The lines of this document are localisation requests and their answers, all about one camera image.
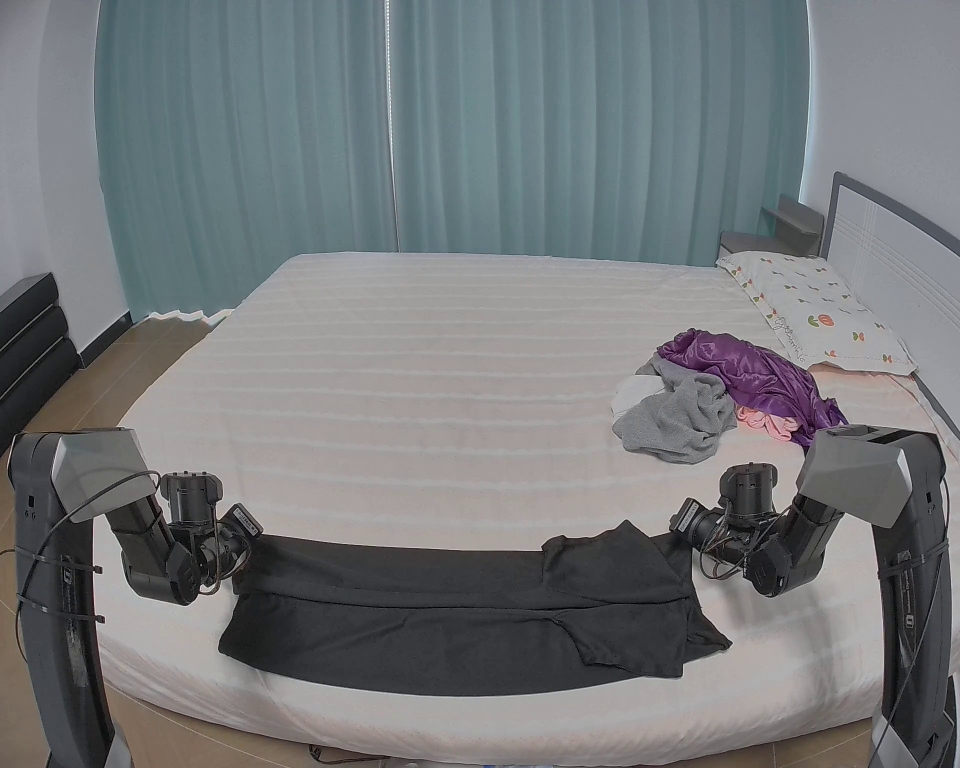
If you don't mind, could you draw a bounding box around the white printed pillow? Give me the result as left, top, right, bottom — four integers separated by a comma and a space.
716, 251, 920, 375

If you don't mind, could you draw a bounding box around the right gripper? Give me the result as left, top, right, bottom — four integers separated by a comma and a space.
669, 498, 725, 549

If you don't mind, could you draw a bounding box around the bed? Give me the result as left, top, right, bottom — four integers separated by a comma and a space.
22, 171, 960, 755

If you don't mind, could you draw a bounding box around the pile of clothes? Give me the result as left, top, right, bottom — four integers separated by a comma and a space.
611, 328, 849, 466

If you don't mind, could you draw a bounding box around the blue-green curtain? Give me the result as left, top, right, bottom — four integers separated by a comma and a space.
390, 0, 815, 265
93, 0, 397, 322

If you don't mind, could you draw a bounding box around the black chest of drawers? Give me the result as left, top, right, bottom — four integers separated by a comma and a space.
0, 273, 84, 451

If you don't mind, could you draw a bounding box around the black T-shirt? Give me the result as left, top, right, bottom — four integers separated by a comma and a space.
217, 523, 735, 680

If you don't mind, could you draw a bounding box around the grey bedside table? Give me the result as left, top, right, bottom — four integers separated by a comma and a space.
718, 193, 826, 260

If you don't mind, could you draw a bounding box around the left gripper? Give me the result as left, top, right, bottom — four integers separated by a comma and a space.
221, 504, 265, 562

